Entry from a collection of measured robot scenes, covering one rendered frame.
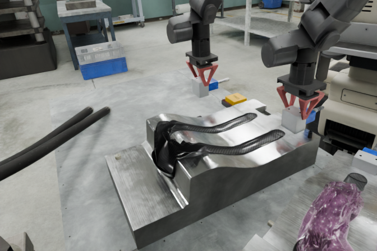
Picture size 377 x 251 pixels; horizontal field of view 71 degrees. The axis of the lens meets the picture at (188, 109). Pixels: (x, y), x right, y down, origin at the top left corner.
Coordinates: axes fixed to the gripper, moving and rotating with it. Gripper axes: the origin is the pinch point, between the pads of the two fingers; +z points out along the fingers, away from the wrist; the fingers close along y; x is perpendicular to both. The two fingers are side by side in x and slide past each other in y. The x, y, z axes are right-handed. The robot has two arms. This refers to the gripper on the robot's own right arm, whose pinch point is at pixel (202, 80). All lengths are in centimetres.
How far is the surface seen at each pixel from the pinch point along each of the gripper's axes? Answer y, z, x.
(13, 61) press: -360, 73, -101
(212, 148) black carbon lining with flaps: 28.1, 3.5, -13.7
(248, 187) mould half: 36.2, 11.8, -8.9
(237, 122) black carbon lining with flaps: 18.3, 6.9, 0.7
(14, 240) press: 19, 16, -60
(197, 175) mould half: 36.1, 1.3, -22.0
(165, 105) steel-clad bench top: -18.1, 15.1, -7.5
